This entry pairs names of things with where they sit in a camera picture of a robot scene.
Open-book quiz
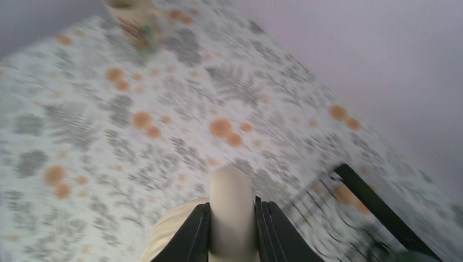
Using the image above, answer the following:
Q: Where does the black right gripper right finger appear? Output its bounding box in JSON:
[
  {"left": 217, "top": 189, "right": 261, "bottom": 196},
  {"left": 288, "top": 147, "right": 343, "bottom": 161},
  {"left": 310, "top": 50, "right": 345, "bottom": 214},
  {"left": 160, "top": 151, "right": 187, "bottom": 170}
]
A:
[{"left": 254, "top": 196, "right": 323, "bottom": 262}]

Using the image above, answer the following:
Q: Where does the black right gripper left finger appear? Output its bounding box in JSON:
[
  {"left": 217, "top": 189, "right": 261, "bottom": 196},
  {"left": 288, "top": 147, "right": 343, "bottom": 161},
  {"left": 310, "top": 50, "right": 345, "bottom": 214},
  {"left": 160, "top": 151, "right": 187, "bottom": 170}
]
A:
[{"left": 150, "top": 202, "right": 210, "bottom": 261}]

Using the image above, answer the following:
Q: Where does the tall floral cream mug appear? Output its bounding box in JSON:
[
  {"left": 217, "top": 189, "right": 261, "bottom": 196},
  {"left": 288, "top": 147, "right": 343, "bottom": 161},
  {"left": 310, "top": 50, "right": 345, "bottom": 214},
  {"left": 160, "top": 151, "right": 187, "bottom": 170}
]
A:
[{"left": 103, "top": 0, "right": 174, "bottom": 56}]

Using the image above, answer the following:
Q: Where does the floral patterned table mat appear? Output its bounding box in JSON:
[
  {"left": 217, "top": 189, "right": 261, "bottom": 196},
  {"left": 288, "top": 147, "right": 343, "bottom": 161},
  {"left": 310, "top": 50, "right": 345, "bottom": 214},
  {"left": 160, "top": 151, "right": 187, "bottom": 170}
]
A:
[{"left": 1, "top": 1, "right": 462, "bottom": 261}]

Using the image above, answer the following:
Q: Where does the black wire dish rack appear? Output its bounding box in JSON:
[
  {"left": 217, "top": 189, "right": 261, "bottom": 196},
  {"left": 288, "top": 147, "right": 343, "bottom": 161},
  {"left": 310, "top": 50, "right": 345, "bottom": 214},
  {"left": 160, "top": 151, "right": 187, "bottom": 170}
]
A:
[{"left": 282, "top": 163, "right": 444, "bottom": 262}]

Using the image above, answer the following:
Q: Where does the short cream mug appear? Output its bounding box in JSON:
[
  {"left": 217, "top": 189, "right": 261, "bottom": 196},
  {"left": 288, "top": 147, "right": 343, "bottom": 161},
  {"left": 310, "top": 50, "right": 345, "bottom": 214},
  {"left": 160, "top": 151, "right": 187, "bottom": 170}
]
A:
[{"left": 140, "top": 165, "right": 259, "bottom": 261}]

